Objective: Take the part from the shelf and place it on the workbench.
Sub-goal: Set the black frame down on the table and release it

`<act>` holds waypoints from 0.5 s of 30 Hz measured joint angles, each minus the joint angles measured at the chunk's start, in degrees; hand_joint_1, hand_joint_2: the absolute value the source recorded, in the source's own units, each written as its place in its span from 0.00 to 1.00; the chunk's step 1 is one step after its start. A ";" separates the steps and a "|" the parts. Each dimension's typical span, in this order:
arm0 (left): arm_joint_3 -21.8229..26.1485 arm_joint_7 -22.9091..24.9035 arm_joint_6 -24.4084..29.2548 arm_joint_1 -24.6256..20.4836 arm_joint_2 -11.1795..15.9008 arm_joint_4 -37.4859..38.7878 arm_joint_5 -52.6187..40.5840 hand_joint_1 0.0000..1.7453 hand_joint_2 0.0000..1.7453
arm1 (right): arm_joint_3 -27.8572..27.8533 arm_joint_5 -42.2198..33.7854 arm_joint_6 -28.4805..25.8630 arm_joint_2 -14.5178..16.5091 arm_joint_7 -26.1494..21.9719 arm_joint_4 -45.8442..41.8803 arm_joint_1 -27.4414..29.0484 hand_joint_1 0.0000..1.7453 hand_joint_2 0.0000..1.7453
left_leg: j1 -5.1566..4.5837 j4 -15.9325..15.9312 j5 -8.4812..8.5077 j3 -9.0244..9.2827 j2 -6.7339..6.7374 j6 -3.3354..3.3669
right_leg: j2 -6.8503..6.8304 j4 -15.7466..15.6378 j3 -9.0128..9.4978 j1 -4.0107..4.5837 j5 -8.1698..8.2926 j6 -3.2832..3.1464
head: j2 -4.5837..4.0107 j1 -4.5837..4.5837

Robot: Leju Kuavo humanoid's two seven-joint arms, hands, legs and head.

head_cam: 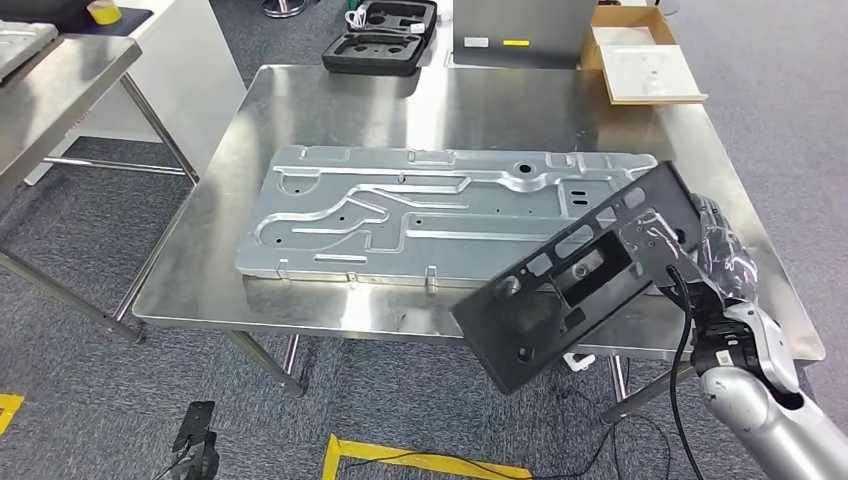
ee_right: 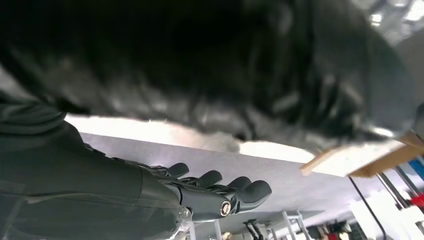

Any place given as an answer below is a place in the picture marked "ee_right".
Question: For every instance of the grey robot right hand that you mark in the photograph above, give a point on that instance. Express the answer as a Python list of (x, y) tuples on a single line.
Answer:
[(82, 192)]

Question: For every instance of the wooden edged white board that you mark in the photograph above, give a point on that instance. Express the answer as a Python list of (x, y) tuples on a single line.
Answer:
[(351, 160)]

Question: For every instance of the thin black pole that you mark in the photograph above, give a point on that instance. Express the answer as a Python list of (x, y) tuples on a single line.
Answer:
[(366, 207)]

